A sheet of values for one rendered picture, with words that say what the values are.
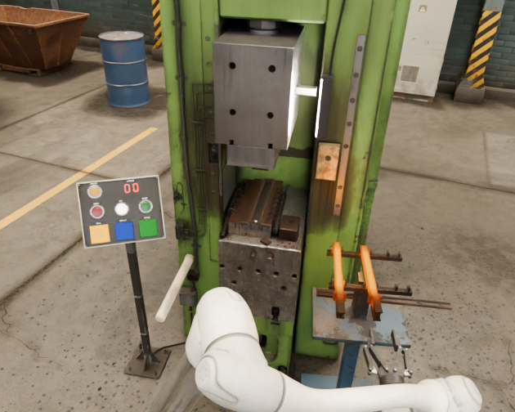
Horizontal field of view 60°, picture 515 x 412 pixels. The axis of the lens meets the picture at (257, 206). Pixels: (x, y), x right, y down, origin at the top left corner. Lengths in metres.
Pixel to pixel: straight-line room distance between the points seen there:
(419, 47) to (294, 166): 4.79
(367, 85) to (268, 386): 1.25
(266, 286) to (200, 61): 1.05
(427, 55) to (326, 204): 5.09
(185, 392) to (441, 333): 2.16
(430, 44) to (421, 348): 4.83
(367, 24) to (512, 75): 6.02
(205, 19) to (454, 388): 1.50
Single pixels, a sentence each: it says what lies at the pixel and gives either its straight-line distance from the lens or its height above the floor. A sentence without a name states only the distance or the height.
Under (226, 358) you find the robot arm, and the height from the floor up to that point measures 1.37.
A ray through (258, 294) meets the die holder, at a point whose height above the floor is 0.62.
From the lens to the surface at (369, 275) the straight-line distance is 1.82.
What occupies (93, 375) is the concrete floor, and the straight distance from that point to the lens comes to 2.79.
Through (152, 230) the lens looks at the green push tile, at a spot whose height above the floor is 1.00.
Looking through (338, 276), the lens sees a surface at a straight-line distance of 1.78.
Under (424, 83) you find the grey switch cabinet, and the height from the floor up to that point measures 0.27.
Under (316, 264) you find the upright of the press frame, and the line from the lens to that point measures 2.28.
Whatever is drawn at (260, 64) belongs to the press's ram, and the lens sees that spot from 1.72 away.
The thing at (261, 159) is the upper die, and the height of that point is 1.31.
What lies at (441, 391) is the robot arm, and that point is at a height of 1.16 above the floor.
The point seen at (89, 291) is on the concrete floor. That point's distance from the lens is 3.29.
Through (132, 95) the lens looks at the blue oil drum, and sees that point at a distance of 6.39.
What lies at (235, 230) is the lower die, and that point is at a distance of 2.06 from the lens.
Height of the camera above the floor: 2.12
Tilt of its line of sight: 32 degrees down
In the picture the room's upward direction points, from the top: 2 degrees clockwise
